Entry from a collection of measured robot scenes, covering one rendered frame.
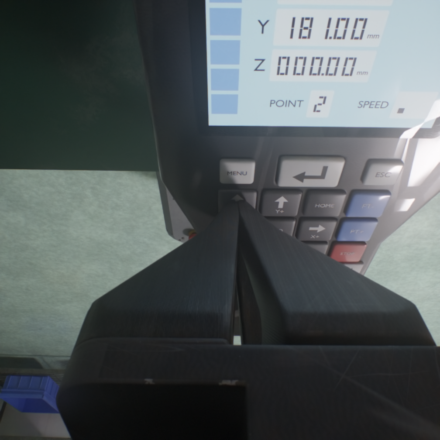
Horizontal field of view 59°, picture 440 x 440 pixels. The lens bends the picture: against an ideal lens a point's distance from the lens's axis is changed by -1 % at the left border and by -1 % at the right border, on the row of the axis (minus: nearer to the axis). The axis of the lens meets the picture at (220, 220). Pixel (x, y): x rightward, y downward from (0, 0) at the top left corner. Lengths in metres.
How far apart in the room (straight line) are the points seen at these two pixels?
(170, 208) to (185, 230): 0.10
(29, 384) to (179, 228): 2.10
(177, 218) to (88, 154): 0.82
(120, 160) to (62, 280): 1.78
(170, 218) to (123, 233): 0.55
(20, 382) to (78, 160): 2.81
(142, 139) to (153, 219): 1.26
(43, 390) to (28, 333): 0.44
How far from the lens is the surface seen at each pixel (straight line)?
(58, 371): 2.98
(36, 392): 3.02
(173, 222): 1.14
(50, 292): 2.21
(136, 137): 0.30
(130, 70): 0.27
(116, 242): 1.71
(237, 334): 0.21
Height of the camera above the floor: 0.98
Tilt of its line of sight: 40 degrees down
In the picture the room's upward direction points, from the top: 179 degrees counter-clockwise
